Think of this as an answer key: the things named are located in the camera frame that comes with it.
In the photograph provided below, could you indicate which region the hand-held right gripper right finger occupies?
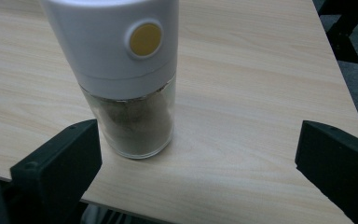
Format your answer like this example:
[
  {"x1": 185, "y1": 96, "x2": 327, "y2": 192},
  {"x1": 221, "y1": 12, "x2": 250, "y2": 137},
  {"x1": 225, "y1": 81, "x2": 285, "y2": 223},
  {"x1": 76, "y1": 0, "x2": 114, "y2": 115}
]
[{"x1": 294, "y1": 119, "x2": 358, "y2": 224}]

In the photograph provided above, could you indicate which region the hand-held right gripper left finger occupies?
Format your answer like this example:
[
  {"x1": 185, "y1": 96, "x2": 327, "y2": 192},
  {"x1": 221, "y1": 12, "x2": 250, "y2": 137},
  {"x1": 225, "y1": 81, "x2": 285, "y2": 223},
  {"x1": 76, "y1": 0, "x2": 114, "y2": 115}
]
[{"x1": 9, "y1": 119, "x2": 103, "y2": 224}]

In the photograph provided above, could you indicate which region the black stand with striped base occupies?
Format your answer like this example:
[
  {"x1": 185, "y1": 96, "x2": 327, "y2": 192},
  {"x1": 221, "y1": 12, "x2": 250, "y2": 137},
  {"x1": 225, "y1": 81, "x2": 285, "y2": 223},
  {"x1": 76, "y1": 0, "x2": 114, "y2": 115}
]
[{"x1": 316, "y1": 0, "x2": 358, "y2": 64}]

